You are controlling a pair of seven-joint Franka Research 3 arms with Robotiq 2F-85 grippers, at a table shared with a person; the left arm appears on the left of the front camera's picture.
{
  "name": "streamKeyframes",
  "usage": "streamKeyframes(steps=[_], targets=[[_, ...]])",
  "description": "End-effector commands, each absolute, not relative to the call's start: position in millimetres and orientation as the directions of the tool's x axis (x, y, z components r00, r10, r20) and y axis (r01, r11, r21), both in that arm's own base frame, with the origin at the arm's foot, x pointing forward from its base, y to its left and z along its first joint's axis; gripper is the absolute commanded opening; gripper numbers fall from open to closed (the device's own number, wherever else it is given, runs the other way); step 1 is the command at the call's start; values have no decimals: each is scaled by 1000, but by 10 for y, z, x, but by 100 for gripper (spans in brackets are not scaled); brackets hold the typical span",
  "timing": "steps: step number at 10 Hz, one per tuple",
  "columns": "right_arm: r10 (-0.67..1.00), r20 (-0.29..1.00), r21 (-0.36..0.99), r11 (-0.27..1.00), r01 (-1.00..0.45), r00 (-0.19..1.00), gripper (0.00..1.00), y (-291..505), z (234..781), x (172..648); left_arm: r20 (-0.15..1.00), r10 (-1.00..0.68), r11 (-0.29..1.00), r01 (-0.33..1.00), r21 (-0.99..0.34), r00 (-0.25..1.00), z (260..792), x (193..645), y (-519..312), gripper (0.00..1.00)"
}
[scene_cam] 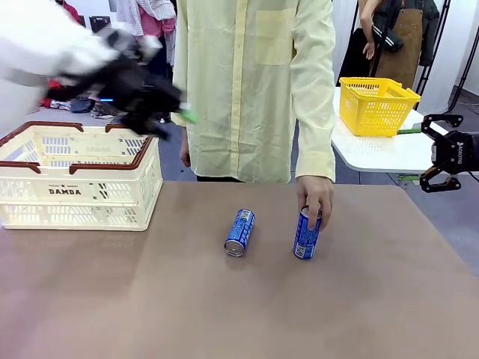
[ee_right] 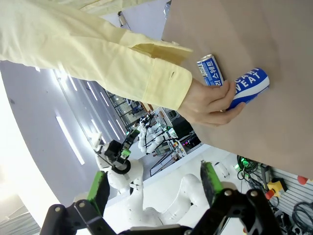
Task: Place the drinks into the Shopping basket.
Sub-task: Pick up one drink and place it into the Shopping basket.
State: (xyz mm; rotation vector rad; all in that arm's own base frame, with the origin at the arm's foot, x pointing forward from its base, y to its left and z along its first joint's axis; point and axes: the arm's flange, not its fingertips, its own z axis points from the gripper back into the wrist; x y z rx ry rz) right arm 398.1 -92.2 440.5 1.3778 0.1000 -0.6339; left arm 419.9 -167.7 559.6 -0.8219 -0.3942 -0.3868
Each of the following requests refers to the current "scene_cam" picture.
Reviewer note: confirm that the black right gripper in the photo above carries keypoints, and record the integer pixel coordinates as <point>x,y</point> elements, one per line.
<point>464,153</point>

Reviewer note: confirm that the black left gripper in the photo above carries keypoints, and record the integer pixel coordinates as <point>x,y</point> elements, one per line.
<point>142,97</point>

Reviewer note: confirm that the blue drink can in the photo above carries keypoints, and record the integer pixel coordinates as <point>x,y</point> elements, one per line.
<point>241,232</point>
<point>305,239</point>

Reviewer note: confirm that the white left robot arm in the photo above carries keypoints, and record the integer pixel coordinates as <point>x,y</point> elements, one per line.
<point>37,33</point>

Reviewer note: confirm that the person's left forearm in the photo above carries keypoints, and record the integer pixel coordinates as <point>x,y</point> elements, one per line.
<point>316,149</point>

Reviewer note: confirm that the yellow plastic basket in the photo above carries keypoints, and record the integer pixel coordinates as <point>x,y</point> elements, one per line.
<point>374,116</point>

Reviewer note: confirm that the cream plastic shopping basket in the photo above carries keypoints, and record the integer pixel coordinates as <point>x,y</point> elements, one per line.
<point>75,213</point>

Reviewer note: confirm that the person's right hand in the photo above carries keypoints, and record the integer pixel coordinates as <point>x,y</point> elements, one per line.
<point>184,149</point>

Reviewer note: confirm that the person's left hand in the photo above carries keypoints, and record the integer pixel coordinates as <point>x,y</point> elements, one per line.
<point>316,194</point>

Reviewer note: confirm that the white table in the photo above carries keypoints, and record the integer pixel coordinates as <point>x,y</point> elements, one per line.
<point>385,153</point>

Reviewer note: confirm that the dark blue garment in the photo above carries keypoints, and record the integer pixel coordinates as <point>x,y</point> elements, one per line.
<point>162,60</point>

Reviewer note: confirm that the person in yellow shirt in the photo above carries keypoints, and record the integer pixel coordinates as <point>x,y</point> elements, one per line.
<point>243,93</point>

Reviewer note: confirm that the blue cloth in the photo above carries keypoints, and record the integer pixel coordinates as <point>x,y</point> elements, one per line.
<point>80,104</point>

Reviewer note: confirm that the black tripod stand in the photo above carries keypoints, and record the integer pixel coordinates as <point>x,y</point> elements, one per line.
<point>466,67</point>
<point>430,56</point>

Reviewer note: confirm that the pink shirt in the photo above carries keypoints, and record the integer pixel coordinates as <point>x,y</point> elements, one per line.
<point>157,24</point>

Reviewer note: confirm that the white checked shirt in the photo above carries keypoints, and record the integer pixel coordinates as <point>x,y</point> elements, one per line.
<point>127,11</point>

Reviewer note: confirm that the mannequin with brown apron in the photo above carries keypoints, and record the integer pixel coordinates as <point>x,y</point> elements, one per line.
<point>400,41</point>

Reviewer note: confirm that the red cloth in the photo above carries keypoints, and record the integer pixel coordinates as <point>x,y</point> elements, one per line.
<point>50,93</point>

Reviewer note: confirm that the black hanging garment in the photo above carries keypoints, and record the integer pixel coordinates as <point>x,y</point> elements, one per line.
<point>355,56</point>

